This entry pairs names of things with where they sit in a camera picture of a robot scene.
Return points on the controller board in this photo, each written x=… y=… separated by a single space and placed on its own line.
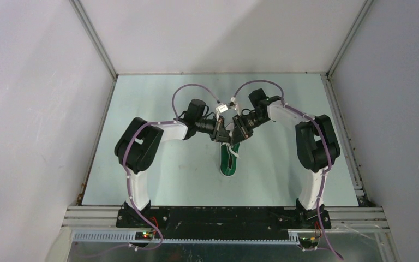
x=144 y=236
x=308 y=242

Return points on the left controller board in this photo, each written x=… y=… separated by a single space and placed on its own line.
x=144 y=236

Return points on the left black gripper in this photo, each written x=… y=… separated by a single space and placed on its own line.
x=220 y=134

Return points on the grey slotted cable duct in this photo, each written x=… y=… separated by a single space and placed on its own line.
x=131 y=237

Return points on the green canvas sneaker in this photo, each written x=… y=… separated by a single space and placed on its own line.
x=228 y=163

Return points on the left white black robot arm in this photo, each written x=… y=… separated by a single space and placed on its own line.
x=138 y=146

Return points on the white shoelace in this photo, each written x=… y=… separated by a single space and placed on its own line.
x=231 y=150

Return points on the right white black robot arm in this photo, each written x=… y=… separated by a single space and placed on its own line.
x=316 y=144

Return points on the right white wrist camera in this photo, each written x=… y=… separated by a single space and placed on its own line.
x=234 y=105

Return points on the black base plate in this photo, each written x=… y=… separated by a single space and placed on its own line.
x=225 y=223

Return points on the right controller board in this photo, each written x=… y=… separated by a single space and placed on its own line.
x=308 y=242

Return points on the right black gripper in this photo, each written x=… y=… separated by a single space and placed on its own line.
x=239 y=135

